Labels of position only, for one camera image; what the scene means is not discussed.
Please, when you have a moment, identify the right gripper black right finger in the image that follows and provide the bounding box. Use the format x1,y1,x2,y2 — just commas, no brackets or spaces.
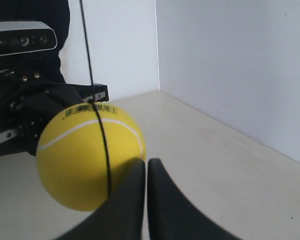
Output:
147,158,239,240

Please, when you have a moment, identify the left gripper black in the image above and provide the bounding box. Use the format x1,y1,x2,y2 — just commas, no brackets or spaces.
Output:
0,56,109,157

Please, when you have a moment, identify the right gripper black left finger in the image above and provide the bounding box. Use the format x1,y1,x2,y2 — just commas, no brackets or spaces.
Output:
57,158,145,240

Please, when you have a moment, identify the yellow tennis ball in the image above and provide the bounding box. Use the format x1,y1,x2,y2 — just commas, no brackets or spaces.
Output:
36,102,146,212

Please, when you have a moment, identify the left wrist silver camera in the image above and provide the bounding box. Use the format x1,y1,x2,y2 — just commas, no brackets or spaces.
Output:
0,20,58,57

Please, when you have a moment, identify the black hanging string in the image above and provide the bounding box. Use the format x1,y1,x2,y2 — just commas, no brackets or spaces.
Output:
79,0,113,196

